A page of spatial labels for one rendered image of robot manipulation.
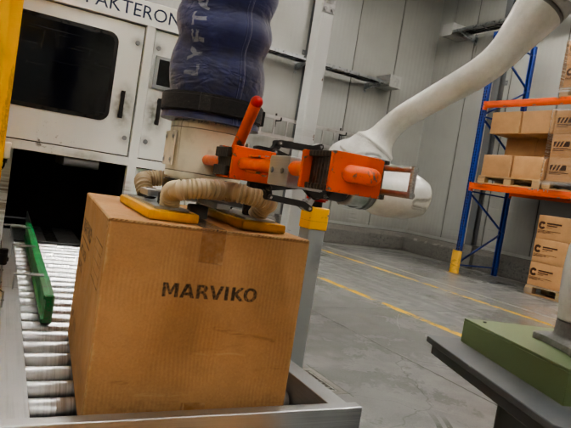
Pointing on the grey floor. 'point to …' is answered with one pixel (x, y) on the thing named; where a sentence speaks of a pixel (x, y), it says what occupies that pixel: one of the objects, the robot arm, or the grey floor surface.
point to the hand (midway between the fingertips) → (249, 166)
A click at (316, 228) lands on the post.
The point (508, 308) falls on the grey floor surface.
